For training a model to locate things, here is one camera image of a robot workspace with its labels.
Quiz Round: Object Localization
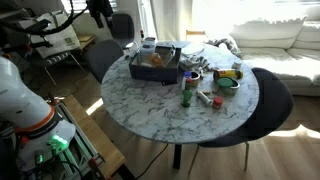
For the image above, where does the grey patterned cloth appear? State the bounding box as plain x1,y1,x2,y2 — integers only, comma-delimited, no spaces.
179,53,214,73

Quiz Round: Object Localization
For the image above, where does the white tote bag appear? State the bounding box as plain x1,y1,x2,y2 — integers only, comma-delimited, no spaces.
18,9,82,60

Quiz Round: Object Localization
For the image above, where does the white tube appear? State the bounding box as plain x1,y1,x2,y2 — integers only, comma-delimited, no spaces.
196,90,213,107

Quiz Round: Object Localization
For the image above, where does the green plastic bottle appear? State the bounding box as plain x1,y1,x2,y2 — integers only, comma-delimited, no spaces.
180,88,194,108

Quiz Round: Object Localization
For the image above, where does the white bottle blue cap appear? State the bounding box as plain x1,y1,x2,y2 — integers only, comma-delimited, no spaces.
181,70,193,92

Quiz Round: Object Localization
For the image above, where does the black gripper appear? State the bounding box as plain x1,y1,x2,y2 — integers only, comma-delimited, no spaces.
85,0,115,30

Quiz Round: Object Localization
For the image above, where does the round open tin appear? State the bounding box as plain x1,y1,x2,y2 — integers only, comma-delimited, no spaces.
189,71,202,88

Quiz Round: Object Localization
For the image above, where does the clear round plate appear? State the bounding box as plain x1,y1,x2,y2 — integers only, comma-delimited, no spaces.
181,44,206,57

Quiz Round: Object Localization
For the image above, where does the metal bowl with green lid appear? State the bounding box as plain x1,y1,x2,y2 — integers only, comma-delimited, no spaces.
216,77,241,97

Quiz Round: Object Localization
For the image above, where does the grey upholstered chair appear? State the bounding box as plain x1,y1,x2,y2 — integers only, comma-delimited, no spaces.
86,39,125,84

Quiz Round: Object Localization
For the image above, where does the small white bottle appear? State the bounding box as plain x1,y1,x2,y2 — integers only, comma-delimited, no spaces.
231,60,243,71

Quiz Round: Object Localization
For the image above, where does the dark blue cardboard box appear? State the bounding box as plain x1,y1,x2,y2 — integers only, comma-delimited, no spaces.
128,45,183,85

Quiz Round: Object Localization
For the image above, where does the black table leg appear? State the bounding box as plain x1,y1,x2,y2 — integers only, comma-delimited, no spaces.
172,143,183,170

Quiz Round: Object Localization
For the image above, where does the black camera on stand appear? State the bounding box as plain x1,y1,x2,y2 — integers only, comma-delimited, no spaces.
23,18,52,37

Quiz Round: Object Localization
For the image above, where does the dark blue upholstered chair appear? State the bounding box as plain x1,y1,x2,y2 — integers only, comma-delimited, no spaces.
188,67,295,176

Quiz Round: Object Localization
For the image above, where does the patterned throw blanket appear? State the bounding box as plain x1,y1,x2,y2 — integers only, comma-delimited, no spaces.
205,37,242,58

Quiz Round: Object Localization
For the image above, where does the clear plastic cup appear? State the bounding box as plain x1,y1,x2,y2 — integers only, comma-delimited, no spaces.
137,43,157,67

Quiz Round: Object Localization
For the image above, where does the black floor cable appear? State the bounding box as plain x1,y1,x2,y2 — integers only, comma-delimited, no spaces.
134,143,170,180

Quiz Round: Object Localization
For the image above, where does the red-capped small jar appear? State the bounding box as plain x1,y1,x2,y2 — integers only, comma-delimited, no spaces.
211,96,224,110

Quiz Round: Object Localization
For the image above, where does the yellow labelled can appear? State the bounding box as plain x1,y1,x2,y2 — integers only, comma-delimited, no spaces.
213,68,244,82

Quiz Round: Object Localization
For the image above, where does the white sofa cushion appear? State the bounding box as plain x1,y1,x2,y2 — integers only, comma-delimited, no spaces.
229,16,308,49

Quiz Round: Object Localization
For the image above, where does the white curtain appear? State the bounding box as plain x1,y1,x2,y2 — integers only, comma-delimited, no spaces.
149,0,194,42

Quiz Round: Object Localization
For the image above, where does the small wooden side table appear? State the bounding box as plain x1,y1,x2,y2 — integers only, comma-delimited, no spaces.
77,33,98,52

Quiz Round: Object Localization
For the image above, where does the white sofa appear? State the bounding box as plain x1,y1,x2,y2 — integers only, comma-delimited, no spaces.
229,16,320,98

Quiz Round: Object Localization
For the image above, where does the dark office chair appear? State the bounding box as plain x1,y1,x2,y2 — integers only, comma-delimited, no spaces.
109,12,138,50

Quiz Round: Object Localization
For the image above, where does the metal robot mounting frame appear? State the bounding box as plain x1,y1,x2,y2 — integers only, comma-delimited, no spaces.
49,101,106,180

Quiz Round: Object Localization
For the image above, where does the orange object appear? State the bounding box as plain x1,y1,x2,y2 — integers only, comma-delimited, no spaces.
149,53,165,69

